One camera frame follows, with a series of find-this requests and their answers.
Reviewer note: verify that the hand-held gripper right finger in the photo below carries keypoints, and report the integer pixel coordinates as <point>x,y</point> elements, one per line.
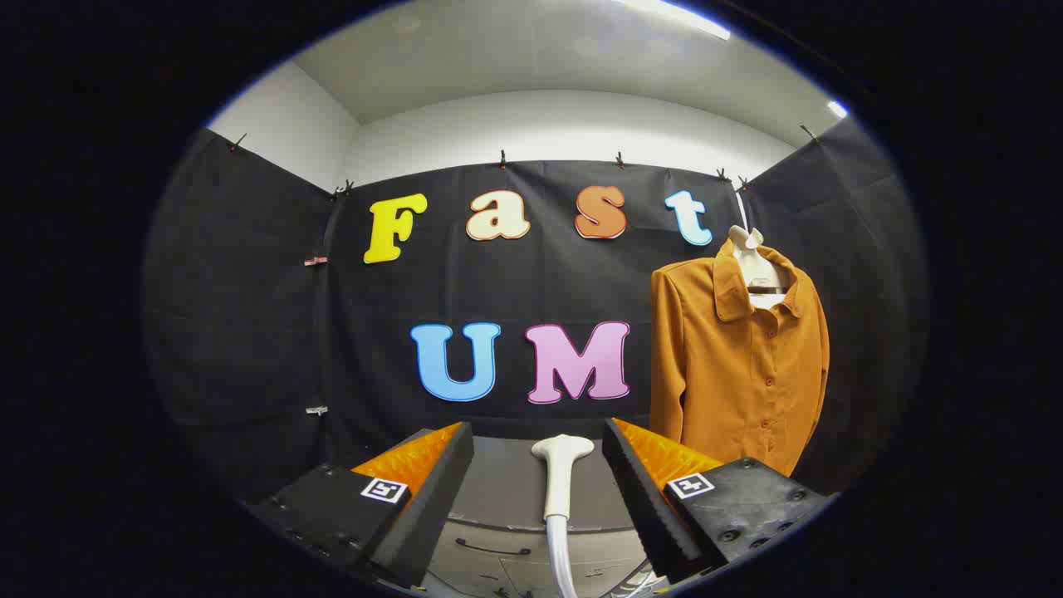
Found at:
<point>652,515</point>

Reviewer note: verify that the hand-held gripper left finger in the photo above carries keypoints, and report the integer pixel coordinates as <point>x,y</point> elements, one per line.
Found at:
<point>428,515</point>

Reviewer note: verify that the orange-brown button shirt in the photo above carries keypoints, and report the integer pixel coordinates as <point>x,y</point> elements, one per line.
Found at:
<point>731,382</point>

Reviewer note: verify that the grey cabinet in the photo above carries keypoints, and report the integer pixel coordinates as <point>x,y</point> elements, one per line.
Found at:
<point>507,490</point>

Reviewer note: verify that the white mannequin hanger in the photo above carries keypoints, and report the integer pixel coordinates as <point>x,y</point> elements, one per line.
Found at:
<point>757,264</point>

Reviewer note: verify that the row of black cloth clips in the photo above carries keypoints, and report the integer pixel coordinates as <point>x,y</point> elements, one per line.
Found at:
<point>502,159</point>

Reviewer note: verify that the small ceiling light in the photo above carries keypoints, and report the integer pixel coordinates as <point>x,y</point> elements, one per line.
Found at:
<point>837,109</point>

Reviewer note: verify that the long ceiling light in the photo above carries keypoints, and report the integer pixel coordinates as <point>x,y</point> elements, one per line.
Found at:
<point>677,15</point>

